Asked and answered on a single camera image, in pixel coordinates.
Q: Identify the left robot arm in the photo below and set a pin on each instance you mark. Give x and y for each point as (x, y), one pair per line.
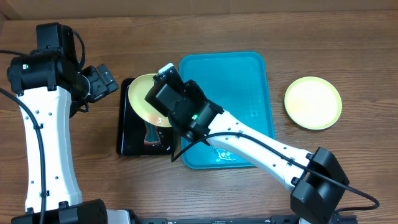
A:
(50, 89)

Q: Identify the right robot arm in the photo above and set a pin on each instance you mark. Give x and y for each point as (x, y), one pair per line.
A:
(315, 181)

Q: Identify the black rectangular tray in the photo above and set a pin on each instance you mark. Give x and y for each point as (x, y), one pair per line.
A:
(132, 130)

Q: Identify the yellow-green plate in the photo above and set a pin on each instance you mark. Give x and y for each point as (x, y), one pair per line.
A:
(313, 103)
(137, 92)

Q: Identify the teal plastic serving tray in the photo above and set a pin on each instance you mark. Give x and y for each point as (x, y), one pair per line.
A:
(237, 82)

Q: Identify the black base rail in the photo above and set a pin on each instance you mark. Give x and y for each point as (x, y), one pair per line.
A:
(276, 219)

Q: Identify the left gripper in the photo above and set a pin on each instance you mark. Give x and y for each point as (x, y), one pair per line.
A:
(99, 89)

